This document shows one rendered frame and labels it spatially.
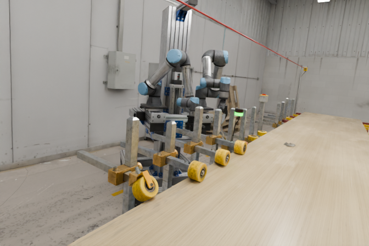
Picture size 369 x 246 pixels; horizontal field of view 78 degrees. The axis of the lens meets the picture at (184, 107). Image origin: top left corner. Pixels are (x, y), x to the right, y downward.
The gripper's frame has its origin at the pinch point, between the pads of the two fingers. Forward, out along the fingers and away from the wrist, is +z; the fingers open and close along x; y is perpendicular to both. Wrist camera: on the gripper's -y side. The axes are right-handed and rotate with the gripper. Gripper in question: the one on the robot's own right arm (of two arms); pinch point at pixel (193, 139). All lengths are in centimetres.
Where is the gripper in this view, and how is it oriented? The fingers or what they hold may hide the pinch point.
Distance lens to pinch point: 191.4
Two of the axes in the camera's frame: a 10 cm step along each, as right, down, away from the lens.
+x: -5.8, 0.7, -8.2
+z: -0.8, 9.9, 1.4
